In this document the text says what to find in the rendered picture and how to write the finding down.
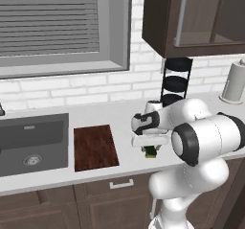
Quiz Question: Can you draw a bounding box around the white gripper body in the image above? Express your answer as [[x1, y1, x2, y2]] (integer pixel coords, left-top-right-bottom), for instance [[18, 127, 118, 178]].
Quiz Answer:
[[131, 132, 171, 149]]

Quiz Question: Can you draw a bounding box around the green and yellow sponge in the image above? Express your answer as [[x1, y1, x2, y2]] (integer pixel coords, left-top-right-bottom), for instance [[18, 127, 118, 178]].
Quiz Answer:
[[145, 145, 158, 159]]

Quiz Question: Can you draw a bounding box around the dark wooden cutting board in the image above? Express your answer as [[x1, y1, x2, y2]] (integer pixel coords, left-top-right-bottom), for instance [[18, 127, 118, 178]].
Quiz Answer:
[[73, 124, 121, 172]]

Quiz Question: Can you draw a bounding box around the brown drawer front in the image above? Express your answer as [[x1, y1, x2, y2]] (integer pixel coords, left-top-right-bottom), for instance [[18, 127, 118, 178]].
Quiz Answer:
[[0, 184, 78, 212], [72, 171, 155, 203]]

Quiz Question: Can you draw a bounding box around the brown base cupboard door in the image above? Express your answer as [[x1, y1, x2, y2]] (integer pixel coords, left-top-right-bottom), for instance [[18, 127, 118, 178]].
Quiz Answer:
[[76, 193, 157, 229], [0, 201, 82, 229]]

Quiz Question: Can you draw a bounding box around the white paper towel roll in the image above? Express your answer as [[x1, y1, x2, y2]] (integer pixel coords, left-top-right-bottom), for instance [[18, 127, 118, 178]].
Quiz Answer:
[[218, 57, 245, 105]]

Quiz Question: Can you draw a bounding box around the grey sink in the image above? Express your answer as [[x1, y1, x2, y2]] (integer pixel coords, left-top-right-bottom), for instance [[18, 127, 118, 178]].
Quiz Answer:
[[0, 112, 70, 178]]

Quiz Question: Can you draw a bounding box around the grey window with blinds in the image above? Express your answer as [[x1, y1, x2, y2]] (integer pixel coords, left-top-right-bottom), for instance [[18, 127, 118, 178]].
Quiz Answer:
[[0, 0, 133, 80]]

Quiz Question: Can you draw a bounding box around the dark brown glass cupboard door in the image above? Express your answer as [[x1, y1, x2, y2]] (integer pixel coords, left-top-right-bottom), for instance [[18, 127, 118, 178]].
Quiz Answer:
[[210, 0, 245, 50]]

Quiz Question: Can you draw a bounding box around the white drawer handle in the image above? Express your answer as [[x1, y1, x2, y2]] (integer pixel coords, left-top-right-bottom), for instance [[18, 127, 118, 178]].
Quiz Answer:
[[108, 178, 135, 191]]

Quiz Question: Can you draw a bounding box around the white base cupboard handle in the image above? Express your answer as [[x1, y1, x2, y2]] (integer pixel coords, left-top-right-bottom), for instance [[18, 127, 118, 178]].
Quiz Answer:
[[150, 197, 158, 221]]

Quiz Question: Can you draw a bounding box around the black tiered wire stand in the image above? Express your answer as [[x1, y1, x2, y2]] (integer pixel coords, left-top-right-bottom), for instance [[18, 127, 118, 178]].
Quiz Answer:
[[160, 57, 194, 108]]

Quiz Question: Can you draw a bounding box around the silver wall cupboard handle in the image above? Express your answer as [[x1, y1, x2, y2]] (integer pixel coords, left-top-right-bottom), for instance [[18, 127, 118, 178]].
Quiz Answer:
[[173, 0, 189, 48]]

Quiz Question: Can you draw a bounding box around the dark brown wall cupboard door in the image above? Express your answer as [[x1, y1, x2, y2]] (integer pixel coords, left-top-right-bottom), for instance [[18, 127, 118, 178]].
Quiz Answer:
[[164, 0, 229, 58]]

